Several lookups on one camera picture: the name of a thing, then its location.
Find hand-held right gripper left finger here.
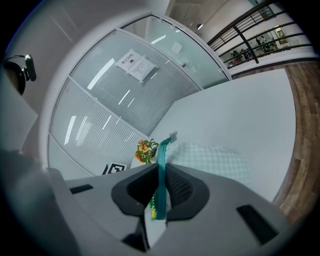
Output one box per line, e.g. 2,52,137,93
65,163,161,256

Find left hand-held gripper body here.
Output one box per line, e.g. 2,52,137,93
101,162,128,176

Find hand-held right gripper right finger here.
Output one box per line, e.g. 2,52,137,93
149,162,293,256

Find mint green pencil pouch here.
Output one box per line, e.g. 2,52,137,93
149,131,251,222

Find orange flower pot plant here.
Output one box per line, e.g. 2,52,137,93
134,139,160,165

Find white paper notice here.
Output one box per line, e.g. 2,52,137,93
114,49,159,85

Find black metal railing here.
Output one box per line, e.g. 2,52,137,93
207,0,316,70

